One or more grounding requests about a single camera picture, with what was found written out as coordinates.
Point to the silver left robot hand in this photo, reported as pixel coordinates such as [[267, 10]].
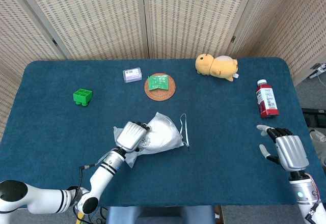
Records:
[[131, 137]]

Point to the small metal screen hinge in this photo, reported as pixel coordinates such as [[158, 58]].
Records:
[[54, 42], [233, 39]]

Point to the green toy building block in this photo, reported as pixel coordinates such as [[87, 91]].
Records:
[[82, 95]]

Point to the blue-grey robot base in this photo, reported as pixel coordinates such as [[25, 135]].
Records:
[[160, 216]]

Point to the woven folding screen panel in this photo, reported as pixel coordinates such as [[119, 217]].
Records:
[[193, 17], [96, 17], [287, 25], [20, 30]]

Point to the clear box with purple contents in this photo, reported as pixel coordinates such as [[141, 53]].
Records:
[[132, 75]]

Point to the yellow plush toy animal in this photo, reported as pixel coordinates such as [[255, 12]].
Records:
[[219, 67]]

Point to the clear plastic zip bag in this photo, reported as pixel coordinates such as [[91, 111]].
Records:
[[130, 160]]

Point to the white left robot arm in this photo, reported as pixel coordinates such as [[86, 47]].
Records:
[[104, 173]]

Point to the yellow floor strip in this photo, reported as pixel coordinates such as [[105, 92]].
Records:
[[81, 217]]

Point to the white power strip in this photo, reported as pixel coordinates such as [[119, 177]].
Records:
[[321, 68]]

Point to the red drink bottle white cap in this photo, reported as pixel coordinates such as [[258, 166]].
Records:
[[266, 101]]

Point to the green snack packet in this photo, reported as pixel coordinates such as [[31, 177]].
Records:
[[158, 82]]

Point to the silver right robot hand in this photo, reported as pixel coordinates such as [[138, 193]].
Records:
[[291, 152]]

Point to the blue table cover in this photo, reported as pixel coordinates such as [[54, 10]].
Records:
[[203, 170]]

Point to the round woven rattan coaster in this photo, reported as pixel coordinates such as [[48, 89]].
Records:
[[160, 95]]

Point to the black floor pedal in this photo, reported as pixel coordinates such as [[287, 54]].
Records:
[[315, 114]]

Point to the white clothes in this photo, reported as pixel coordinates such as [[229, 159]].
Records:
[[165, 135]]

